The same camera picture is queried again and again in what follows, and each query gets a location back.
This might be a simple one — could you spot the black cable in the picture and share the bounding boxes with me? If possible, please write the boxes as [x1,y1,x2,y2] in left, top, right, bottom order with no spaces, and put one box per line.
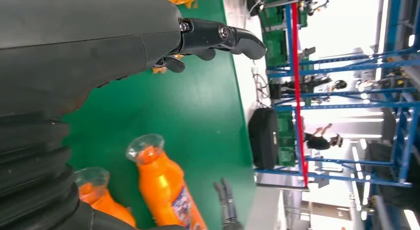
[251,67,271,108]

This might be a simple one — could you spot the white desk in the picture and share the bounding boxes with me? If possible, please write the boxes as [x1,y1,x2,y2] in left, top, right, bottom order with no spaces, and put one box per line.
[222,0,279,176]

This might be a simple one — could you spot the green plastic crate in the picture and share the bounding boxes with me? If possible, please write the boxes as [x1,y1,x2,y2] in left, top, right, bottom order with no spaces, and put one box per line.
[261,0,290,68]
[277,110,298,167]

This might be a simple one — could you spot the black headed humanoid robot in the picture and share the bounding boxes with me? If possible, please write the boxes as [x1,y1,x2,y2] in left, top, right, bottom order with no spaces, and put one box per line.
[297,0,334,16]
[280,75,349,95]

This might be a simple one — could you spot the red metal post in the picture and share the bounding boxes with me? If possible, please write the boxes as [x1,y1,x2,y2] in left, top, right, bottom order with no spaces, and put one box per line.
[290,1,309,186]

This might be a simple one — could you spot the black carrying case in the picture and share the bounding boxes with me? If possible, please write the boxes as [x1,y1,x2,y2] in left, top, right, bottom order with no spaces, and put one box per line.
[248,108,279,170]

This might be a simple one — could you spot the blue metal shelving rack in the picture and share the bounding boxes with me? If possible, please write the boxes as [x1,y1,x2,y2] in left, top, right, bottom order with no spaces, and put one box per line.
[254,0,420,190]

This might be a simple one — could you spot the person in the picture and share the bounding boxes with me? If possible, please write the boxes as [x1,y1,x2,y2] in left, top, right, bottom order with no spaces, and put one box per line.
[303,123,344,151]

